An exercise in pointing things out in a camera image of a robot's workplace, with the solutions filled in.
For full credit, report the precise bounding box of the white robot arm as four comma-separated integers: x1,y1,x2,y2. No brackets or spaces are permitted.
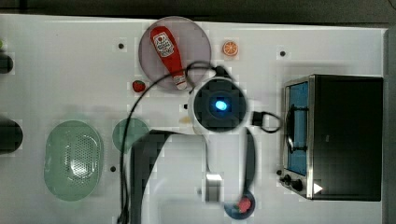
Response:
129,77,256,224

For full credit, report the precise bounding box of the black toaster oven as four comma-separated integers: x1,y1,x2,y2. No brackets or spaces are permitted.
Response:
277,75,384,202

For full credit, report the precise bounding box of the small green round plate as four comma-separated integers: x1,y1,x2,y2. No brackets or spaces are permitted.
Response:
112,118,149,153

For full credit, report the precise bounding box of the red toy strawberry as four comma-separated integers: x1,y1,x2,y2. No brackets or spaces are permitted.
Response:
132,80,146,92

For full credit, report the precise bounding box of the grey round plate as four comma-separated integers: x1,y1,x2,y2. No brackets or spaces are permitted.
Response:
138,17,211,91

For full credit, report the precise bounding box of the orange slice toy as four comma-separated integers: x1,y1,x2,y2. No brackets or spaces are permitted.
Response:
222,41,239,57

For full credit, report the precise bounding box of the red ketchup bottle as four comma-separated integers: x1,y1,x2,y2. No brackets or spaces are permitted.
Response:
149,26,187,90

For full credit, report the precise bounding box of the blue bowl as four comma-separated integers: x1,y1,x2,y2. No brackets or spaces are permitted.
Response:
224,190,256,220

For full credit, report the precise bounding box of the red toy fruit in bowl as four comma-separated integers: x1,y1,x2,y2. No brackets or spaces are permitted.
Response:
237,198,251,213

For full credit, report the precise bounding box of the green perforated colander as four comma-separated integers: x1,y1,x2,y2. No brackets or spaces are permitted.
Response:
44,120,104,202

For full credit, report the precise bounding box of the black cylinder on table edge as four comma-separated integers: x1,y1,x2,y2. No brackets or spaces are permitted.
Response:
0,118,23,155

